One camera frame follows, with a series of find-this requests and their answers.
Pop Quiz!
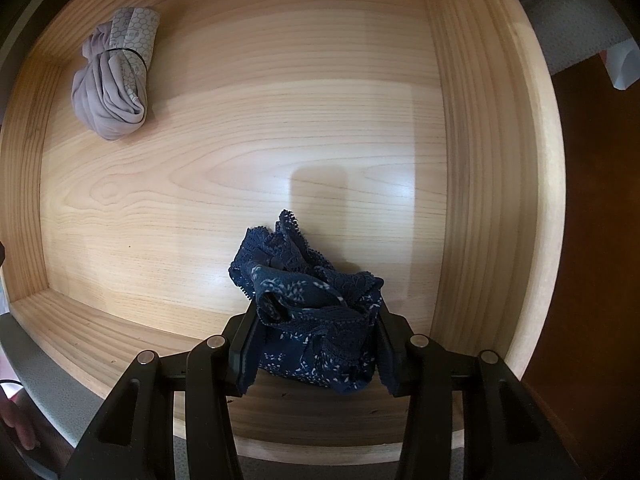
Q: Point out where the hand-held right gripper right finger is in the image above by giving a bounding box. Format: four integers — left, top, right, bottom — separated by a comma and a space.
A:
375, 305, 583, 480

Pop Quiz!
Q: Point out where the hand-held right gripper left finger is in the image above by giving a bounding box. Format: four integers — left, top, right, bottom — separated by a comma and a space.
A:
60, 305, 263, 480

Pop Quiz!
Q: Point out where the navy floral lace underwear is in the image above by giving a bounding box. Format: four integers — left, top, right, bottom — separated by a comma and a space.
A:
229, 210, 386, 395

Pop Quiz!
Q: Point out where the wooden drawer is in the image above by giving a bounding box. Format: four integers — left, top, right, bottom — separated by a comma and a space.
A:
0, 0, 566, 466

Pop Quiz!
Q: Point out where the taupe rolled underwear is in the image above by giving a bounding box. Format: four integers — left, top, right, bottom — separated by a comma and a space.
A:
71, 6, 161, 142

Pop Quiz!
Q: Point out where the person's left hand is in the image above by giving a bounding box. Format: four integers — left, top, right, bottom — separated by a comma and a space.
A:
0, 395, 42, 453

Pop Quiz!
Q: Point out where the grey textured panel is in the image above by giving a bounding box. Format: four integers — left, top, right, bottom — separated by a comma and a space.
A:
0, 315, 116, 461

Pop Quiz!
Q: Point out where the white paper sheet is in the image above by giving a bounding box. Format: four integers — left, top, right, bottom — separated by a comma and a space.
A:
605, 42, 640, 92

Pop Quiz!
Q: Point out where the grey fabric bedding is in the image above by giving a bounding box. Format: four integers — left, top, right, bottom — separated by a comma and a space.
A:
520, 0, 636, 76

